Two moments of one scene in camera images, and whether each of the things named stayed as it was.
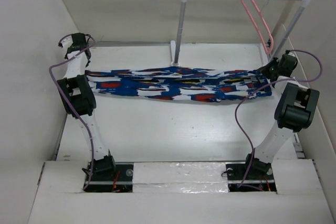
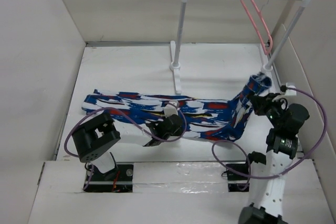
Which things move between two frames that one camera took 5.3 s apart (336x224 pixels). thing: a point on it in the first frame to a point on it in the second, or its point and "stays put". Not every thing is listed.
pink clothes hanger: (255, 27) stays put
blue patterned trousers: (196, 84) to (207, 119)
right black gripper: (265, 70) to (260, 103)
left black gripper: (87, 63) to (177, 132)
